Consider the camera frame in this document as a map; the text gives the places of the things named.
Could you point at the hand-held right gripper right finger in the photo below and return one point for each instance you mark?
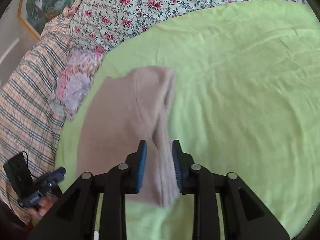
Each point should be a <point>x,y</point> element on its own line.
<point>176,166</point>

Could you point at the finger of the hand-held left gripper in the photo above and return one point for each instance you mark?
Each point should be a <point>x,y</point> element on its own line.
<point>58,173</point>

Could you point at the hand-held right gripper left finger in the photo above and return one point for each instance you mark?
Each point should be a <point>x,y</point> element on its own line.
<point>142,166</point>

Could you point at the beige knitted sweater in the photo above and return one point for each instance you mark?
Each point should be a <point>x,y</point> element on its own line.
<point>120,120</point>

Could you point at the person's left hand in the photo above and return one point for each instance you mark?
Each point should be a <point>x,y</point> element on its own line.
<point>42,206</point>

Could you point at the plaid checked blanket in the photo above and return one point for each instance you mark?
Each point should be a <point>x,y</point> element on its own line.
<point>27,100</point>

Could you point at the purple pink floral pillow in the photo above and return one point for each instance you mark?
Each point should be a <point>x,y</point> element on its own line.
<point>75,85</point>

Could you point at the light green bed sheet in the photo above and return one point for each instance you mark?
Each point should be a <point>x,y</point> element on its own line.
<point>237,92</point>

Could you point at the white red floral quilt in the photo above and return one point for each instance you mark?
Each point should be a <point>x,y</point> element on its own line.
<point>140,7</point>

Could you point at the framed landscape picture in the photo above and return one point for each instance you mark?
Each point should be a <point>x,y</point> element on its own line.
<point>47,2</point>

